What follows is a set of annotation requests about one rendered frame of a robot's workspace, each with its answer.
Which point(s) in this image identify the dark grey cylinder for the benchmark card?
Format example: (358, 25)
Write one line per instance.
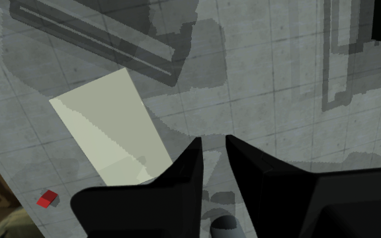
(226, 227)

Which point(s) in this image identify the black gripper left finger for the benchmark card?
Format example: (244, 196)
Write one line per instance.
(173, 201)

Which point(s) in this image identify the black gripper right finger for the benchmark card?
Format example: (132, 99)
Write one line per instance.
(284, 201)

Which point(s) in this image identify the small red block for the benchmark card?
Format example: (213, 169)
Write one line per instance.
(46, 199)

